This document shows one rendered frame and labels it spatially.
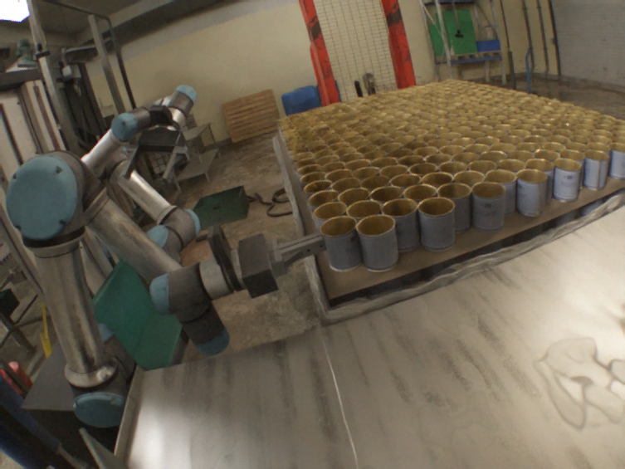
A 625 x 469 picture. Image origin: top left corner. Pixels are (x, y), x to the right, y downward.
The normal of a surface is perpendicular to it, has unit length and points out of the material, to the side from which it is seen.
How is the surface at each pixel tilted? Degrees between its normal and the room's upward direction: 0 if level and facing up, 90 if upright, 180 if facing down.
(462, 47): 90
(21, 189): 83
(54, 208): 83
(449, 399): 0
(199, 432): 0
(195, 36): 90
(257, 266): 2
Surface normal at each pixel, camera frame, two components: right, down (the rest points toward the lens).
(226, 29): 0.15, 0.44
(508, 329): -0.25, -0.85
